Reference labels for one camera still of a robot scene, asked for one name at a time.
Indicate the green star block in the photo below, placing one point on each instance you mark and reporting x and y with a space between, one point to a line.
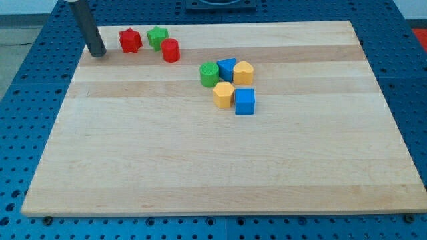
156 36

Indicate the red star block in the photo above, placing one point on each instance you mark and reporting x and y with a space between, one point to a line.
130 41

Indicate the yellow hexagon block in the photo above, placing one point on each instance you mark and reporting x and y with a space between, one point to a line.
223 94

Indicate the blue cube block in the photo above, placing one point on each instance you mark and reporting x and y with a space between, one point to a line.
244 101

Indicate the green cylinder block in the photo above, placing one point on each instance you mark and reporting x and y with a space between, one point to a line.
209 74

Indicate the yellow heart block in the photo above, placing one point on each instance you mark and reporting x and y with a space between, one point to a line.
243 73

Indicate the light wooden board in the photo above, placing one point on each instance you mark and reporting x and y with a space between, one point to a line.
136 136

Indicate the blue triangle block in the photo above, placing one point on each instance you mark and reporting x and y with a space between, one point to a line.
226 69

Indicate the red cylinder block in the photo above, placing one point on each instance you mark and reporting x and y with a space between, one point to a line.
170 50

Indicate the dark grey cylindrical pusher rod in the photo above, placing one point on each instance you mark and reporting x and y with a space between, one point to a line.
87 25

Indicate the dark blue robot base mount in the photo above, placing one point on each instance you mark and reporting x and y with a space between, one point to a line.
199 6

